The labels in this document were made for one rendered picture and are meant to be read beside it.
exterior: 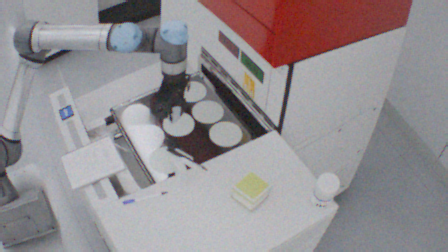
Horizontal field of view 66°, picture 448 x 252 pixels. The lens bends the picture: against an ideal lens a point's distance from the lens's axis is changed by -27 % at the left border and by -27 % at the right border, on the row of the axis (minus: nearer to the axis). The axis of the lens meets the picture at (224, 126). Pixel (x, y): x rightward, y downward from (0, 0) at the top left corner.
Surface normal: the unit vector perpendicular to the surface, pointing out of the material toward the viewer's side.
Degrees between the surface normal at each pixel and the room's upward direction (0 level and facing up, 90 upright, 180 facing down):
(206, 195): 0
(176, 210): 0
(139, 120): 0
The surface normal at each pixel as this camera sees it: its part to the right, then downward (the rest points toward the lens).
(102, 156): 0.06, -0.67
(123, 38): -0.05, 0.14
